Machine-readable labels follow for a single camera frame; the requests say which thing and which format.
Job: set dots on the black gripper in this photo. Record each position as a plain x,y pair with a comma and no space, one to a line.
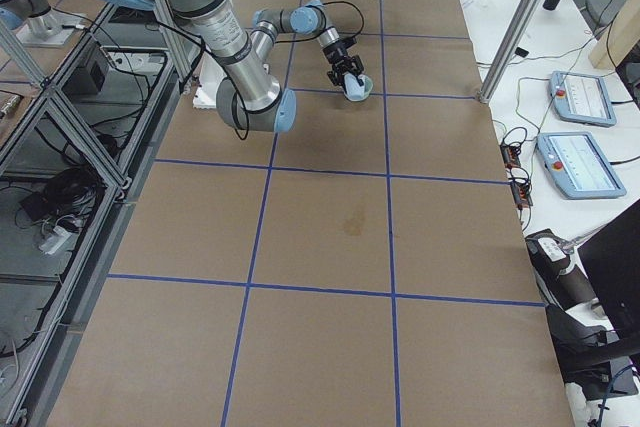
337,55

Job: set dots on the light blue plastic cup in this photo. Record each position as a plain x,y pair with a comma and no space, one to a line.
352,91

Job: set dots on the pale green ceramic bowl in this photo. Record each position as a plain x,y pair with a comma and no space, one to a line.
360,82

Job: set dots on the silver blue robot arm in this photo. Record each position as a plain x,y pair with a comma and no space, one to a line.
215,22

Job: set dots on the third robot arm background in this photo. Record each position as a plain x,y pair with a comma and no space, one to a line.
36,23

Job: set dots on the orange black electronics box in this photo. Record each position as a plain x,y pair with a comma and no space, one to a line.
518,177

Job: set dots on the far teach pendant tablet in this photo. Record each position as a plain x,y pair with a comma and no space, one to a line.
581,98

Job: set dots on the teach pendant tablet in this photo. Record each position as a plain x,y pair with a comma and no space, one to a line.
581,98
578,167

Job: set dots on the near teach pendant tablet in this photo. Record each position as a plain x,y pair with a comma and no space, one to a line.
578,167

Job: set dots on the black computer monitor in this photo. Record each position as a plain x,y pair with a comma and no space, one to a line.
611,261

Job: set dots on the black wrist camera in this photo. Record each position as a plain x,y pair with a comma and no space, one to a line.
348,42

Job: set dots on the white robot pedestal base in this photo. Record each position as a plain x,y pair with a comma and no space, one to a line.
205,92

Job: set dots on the aluminium frame post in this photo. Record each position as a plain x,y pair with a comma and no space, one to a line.
517,26

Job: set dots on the aluminium table frame rail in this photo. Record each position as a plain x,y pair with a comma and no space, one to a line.
74,154

